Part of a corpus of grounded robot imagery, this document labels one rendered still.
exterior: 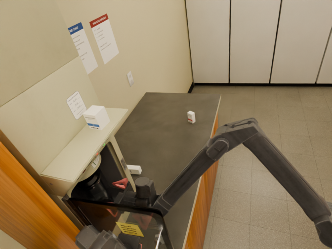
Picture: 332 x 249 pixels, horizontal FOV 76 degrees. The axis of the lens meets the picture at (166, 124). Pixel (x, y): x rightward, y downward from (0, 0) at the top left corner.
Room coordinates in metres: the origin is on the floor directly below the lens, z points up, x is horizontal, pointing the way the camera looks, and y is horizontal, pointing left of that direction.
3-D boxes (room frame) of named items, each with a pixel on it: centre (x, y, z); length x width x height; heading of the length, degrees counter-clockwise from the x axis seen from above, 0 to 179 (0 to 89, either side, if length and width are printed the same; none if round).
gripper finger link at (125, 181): (0.59, 0.25, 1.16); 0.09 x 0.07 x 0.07; 64
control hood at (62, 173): (0.53, 0.24, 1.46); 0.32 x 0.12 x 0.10; 154
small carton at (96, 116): (0.59, 0.21, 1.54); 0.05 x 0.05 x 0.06; 60
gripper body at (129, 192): (0.53, 0.20, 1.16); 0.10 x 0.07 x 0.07; 154
